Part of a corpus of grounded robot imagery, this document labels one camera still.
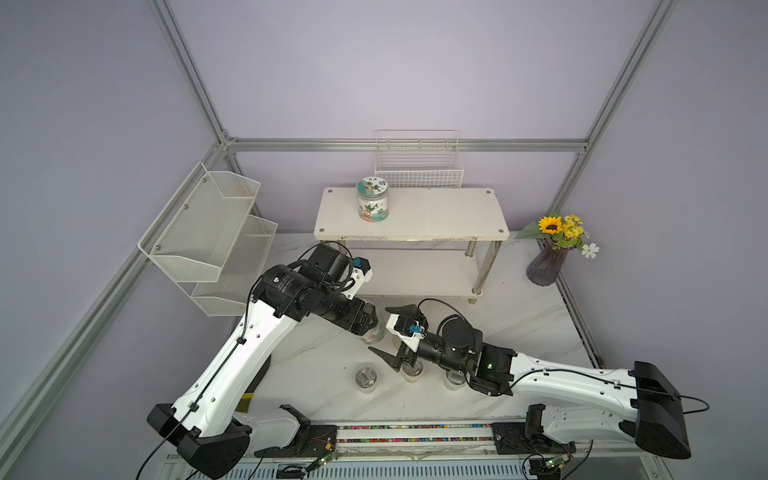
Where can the white two-tier shelf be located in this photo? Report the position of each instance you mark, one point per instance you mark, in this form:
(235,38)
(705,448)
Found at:
(436,242)

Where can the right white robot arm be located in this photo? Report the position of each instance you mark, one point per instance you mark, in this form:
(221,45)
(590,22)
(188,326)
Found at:
(639,404)

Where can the sunflower bouquet in dark vase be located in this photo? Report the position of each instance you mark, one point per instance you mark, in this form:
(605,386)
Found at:
(559,235)

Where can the seed jar green plant lid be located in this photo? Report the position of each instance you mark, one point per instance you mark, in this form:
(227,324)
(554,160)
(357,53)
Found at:
(373,199)

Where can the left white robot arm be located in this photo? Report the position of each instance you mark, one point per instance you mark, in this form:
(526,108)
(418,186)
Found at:
(201,423)

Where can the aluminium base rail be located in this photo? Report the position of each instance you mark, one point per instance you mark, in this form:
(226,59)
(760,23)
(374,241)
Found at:
(459,449)

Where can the small clear jar middle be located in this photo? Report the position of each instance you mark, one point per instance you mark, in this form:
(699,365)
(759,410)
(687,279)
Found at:
(413,373)

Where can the white wire basket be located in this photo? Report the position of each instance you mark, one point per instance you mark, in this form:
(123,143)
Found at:
(419,158)

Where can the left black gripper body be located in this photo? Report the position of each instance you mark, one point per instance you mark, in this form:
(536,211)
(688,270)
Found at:
(342,312)

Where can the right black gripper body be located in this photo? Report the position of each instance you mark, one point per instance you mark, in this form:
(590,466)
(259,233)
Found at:
(435,351)

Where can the white mesh wall rack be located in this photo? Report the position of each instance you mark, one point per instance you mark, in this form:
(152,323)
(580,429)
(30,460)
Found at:
(209,242)

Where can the small clear jar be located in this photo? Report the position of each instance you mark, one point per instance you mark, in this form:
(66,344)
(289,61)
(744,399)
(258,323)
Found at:
(366,379)
(413,373)
(454,381)

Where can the small clear jar right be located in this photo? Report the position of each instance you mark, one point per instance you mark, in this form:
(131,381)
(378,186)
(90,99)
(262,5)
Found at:
(454,381)

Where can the black rubber glove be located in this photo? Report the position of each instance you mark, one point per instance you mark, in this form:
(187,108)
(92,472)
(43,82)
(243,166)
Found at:
(243,405)

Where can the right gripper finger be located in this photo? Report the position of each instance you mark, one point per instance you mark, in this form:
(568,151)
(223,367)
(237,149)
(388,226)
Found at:
(409,312)
(394,361)

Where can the seed jar purple flower lid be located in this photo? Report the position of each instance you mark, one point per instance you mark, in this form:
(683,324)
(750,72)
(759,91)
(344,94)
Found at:
(375,334)

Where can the small clear jar left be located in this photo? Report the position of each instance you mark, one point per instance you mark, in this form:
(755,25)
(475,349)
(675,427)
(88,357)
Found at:
(366,379)

